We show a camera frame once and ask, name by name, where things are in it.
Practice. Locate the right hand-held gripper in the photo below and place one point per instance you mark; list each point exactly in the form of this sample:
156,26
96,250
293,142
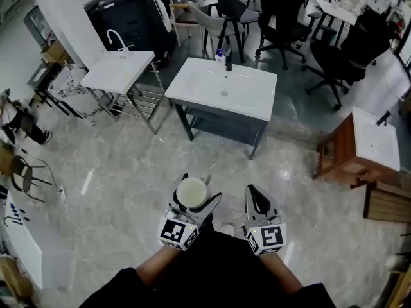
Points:
269,236

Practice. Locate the white washbasin on dark stand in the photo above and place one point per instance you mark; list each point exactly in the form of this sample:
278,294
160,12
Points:
224,85

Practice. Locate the person's white shoe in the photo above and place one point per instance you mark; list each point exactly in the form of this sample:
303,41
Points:
228,229

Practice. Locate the wooden chair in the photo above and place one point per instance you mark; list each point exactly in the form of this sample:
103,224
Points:
181,18

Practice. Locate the white power strip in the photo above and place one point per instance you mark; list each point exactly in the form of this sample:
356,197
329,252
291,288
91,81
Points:
61,192

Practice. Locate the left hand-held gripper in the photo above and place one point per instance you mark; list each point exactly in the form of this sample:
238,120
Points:
173,231

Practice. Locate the person's right forearm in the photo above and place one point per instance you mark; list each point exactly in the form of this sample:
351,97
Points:
279,274

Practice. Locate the wooden pallet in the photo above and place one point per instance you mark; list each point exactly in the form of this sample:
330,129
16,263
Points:
388,201

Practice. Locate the light grey chair black legs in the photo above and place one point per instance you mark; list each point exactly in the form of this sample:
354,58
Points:
205,19

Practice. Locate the cardboard box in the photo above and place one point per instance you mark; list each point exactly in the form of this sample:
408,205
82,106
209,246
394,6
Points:
54,51

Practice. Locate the black office chair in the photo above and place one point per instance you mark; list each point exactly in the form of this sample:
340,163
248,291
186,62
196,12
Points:
346,59
282,14

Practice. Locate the dark framed screen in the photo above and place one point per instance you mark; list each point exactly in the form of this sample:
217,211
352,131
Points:
38,24

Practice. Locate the person's left forearm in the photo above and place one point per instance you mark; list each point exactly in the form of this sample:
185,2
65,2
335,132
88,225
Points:
157,265

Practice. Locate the small blue-capped bottle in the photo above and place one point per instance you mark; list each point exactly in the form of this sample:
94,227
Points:
219,56

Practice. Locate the white curved faucet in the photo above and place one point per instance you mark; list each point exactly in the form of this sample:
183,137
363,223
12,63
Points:
120,40

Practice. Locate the small black faucet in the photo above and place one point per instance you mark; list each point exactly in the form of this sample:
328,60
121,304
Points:
383,119

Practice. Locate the black basin faucet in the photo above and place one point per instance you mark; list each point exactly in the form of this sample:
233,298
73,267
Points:
228,61

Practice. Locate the black metal stool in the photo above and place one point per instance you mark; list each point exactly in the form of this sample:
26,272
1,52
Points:
22,178

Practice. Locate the white cup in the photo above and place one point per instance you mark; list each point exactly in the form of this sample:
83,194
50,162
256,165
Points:
192,192

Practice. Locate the grey box appliance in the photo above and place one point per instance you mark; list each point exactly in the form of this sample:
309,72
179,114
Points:
41,77

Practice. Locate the white washbasin on steel rack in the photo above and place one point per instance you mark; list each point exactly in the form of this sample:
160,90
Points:
118,71

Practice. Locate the large black machine white panel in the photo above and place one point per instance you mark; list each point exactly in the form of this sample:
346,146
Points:
128,21

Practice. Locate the white panel with black marks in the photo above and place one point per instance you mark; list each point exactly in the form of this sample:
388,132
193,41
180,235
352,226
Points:
22,236

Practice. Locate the white desk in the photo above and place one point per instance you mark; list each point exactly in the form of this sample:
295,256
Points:
337,10

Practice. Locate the person's black clothing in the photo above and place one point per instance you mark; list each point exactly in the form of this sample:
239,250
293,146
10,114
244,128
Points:
218,274

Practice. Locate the white washbasin on wooden cabinet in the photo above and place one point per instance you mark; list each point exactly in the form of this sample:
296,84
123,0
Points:
375,140

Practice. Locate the dark grey chair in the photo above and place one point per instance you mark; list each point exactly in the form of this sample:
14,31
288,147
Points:
231,2

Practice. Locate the marble pattern cabinet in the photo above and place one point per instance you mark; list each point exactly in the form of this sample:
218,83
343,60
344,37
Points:
74,85

